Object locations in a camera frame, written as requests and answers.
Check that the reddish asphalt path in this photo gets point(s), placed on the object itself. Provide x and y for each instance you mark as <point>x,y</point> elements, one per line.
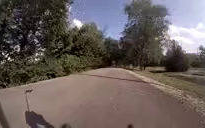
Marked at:
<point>100,96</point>

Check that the tall green tree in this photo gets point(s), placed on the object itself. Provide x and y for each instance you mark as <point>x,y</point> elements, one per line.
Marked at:
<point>144,33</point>

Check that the row of trees and bushes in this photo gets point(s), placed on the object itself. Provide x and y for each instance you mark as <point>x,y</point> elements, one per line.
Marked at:
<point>40,46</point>

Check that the robot's own part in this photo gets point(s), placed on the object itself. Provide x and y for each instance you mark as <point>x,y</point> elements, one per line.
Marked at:
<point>130,126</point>

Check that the dark round bush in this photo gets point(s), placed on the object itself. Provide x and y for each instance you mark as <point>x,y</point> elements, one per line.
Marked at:
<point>176,59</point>

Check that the grass verge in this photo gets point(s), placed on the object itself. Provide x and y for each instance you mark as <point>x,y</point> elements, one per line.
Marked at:
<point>183,83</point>

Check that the pale gravel strip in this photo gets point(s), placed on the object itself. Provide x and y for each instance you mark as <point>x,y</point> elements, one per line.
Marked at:
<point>193,101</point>

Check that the distant tree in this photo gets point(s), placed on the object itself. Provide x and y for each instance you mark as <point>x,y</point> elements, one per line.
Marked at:
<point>202,52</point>

